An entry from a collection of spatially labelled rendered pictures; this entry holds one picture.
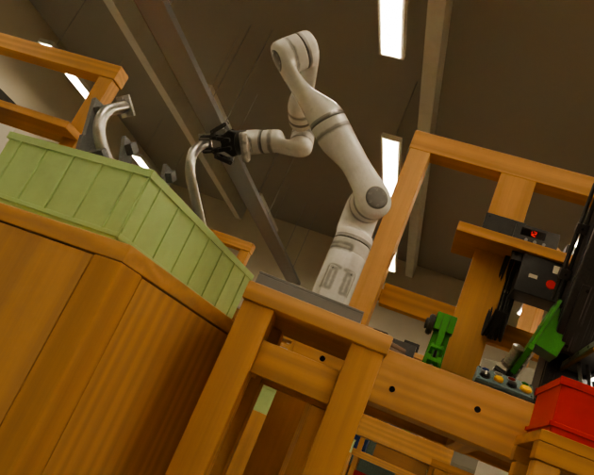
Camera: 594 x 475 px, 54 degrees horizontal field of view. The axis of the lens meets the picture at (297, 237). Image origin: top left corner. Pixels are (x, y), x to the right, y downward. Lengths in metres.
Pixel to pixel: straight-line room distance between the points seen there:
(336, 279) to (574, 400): 0.55
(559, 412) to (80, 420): 0.93
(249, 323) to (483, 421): 0.70
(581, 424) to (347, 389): 0.48
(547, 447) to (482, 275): 1.14
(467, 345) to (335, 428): 1.16
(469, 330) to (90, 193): 1.50
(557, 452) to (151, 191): 0.96
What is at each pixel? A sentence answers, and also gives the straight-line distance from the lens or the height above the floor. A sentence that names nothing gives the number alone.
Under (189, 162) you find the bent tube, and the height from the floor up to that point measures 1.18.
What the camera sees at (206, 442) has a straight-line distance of 1.21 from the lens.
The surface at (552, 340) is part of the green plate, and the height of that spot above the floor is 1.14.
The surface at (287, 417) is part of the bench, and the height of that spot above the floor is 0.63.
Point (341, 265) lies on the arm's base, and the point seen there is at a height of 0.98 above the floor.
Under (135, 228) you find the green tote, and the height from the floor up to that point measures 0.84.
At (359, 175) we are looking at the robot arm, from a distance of 1.41.
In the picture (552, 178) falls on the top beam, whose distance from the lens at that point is 2.57.
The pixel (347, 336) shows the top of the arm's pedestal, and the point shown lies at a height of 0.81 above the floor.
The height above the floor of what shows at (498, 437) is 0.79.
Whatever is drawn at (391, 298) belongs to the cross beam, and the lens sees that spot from 2.40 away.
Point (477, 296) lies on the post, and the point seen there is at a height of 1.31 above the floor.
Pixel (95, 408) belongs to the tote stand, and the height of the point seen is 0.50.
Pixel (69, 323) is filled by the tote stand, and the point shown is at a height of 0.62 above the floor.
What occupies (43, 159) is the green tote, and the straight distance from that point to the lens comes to 1.40.
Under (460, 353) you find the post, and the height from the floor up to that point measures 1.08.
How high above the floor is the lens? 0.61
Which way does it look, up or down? 17 degrees up
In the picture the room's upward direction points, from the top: 24 degrees clockwise
